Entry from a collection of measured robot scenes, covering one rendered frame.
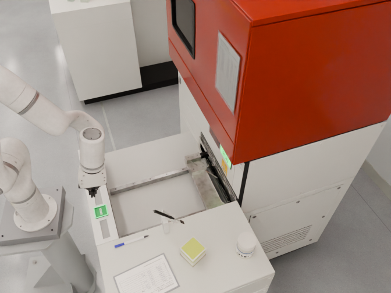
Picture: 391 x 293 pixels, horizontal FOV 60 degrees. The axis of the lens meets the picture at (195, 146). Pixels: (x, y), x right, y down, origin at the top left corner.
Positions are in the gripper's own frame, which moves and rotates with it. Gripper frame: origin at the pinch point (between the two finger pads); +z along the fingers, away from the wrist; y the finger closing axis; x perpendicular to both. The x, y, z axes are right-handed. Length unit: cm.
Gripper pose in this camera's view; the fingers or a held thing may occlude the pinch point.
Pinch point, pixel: (92, 191)
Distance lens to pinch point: 143.2
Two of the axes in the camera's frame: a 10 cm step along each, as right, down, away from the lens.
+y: -9.2, 1.1, -3.9
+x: 3.5, 7.0, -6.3
